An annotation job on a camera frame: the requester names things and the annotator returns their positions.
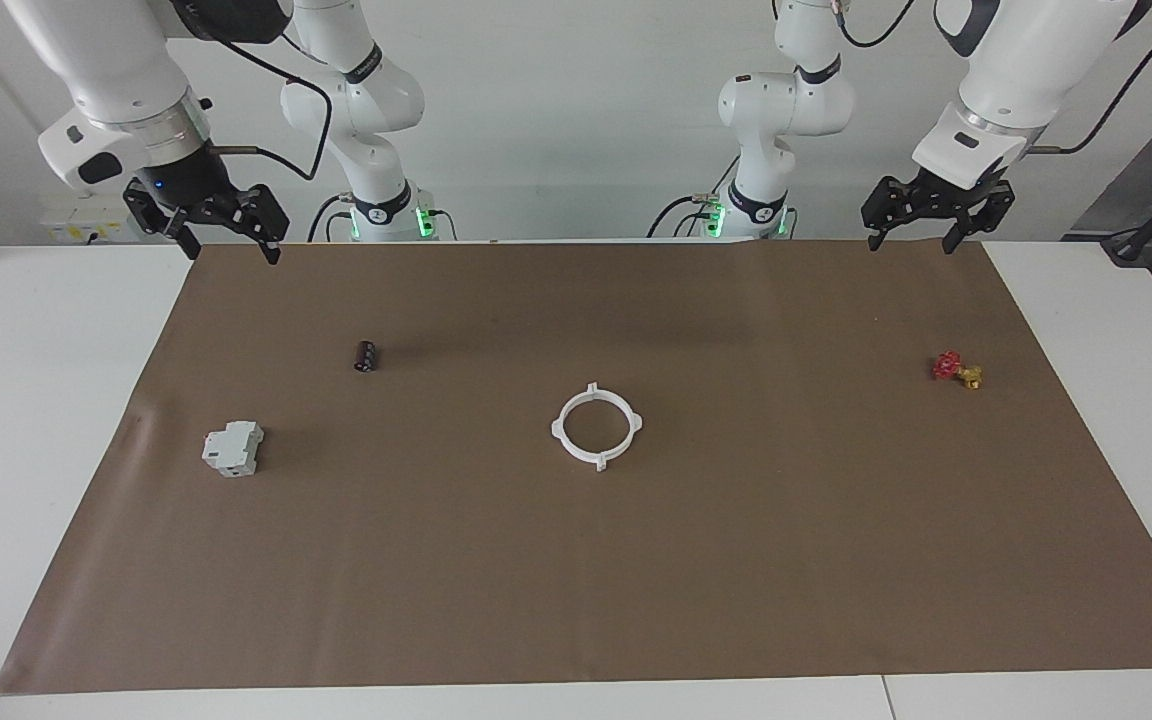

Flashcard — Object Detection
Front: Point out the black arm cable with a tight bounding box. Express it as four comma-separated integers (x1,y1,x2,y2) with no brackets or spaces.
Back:
206,30,334,183
831,0,1152,156

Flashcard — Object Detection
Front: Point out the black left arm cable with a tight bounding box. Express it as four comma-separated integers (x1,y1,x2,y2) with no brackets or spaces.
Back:
831,0,1152,156

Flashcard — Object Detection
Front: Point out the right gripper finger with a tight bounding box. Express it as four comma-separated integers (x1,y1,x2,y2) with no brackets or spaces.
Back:
124,192,200,261
226,185,289,266

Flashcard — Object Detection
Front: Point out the black base power cable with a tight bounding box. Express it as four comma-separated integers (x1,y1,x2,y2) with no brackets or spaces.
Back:
648,195,712,239
308,195,352,243

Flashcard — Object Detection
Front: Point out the white half ring pipe clamp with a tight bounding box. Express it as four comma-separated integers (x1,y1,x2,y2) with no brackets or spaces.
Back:
550,383,605,473
586,383,644,466

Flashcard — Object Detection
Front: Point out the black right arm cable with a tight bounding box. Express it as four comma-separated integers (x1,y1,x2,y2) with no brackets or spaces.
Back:
206,30,334,183

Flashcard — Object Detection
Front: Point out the white wall socket box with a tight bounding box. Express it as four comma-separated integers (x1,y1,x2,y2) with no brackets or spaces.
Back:
41,193,142,244

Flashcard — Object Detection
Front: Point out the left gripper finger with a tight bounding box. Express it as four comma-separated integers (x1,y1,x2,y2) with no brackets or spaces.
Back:
943,182,1017,254
861,180,909,251

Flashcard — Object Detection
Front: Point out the red handled brass valve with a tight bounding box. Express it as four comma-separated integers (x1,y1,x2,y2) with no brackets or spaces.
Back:
931,350,984,391

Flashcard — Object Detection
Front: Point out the brown paper mat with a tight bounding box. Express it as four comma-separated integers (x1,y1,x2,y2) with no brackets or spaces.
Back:
0,238,1152,696

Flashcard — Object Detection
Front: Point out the grey circuit breaker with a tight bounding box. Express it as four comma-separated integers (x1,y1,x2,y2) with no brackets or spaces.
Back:
201,421,265,478

